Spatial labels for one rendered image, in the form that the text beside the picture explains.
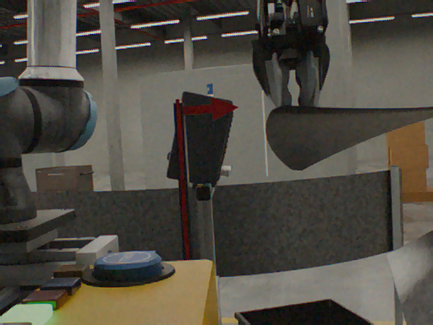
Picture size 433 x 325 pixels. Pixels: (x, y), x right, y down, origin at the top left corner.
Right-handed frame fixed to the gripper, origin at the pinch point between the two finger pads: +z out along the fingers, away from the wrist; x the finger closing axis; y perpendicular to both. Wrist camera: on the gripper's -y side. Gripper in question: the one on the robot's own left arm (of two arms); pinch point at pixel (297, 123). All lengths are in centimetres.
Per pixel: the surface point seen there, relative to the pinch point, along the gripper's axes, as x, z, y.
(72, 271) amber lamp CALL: -17.2, 16.9, 27.1
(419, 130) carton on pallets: 280, -215, -722
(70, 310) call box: -15.7, 19.1, 32.3
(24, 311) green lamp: -17.1, 19.1, 34.2
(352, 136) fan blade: 6.8, 1.0, -3.2
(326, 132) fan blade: 3.1, 1.5, 0.9
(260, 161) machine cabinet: 25, -148, -584
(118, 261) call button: -14.4, 16.6, 27.5
